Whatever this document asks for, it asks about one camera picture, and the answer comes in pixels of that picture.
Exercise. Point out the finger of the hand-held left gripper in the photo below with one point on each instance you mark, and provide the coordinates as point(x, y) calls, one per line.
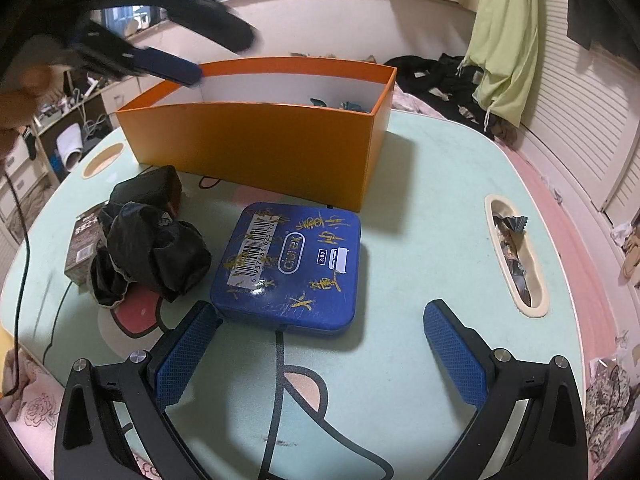
point(220, 22)
point(165, 65)

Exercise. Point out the dark brown pouch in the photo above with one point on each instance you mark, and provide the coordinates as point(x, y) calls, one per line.
point(150, 185)

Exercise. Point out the mint green cartoon desktop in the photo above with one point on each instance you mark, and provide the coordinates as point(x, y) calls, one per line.
point(440, 200)

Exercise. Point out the white desk with drawers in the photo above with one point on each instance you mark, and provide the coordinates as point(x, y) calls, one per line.
point(50, 110)

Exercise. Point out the black plastic bag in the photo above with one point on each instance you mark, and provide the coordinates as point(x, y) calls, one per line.
point(150, 255)

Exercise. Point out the crumpled wrappers in slot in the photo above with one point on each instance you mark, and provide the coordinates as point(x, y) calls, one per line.
point(512, 260)

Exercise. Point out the green toy truck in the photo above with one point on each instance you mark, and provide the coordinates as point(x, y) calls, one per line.
point(350, 105)

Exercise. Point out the floral bedsheet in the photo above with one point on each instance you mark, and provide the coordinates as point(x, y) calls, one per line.
point(607, 405)

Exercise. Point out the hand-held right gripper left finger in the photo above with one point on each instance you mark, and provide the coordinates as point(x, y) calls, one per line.
point(185, 355)

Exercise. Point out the white louvered door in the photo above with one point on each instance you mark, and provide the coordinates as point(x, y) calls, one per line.
point(590, 110)

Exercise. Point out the light green hanging cloth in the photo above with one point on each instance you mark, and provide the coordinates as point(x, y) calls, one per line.
point(505, 50)

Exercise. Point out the orange cardboard box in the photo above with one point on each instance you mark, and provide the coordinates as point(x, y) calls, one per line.
point(250, 150)

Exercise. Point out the person's left hand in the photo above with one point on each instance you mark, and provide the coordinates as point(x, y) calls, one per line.
point(15, 110)

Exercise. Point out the white rolled object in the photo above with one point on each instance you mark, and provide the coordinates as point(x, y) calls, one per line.
point(70, 146)

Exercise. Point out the small brown carton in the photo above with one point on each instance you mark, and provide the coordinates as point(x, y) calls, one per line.
point(80, 250)

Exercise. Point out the dark hanging cloth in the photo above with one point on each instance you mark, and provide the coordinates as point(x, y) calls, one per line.
point(600, 5)

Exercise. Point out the pile of black clothes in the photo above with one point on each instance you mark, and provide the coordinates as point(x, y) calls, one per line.
point(430, 77)

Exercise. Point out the blue square tin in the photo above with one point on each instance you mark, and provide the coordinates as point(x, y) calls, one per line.
point(300, 280)

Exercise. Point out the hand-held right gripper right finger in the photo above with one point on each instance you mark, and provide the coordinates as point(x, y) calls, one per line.
point(457, 355)

